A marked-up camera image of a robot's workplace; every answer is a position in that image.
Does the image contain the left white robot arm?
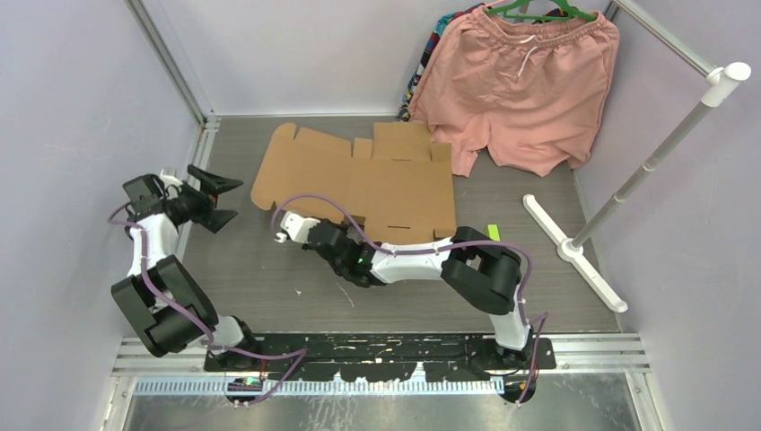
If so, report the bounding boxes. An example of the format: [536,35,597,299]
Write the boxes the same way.
[108,165,262,371]

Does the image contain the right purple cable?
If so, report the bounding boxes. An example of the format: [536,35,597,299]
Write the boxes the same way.
[270,193,551,406]

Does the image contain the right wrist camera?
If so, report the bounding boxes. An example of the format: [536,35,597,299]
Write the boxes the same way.
[275,211,320,244]

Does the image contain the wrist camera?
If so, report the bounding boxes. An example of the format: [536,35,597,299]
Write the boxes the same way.
[159,168,182,187]
[275,211,320,244]

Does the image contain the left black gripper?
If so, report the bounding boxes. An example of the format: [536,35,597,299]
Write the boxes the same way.
[168,166,244,233]

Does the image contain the green clothes hanger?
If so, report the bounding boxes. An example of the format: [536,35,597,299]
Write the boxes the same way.
[485,0,597,23]

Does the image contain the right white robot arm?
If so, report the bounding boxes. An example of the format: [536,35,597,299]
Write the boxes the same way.
[299,219,536,369]

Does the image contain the small green block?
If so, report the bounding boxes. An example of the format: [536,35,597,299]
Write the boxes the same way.
[486,224,501,242]

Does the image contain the colourful patterned garment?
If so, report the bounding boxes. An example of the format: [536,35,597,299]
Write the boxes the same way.
[396,3,484,121]

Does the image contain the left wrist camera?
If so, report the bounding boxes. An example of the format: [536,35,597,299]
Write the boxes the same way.
[159,168,182,187]

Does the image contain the pink shorts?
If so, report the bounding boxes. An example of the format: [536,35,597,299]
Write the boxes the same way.
[408,6,620,177]

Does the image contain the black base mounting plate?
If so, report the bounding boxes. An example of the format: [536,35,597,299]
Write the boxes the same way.
[205,331,557,385]

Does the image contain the white clothes rack stand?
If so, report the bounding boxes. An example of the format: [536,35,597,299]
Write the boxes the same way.
[522,61,752,314]

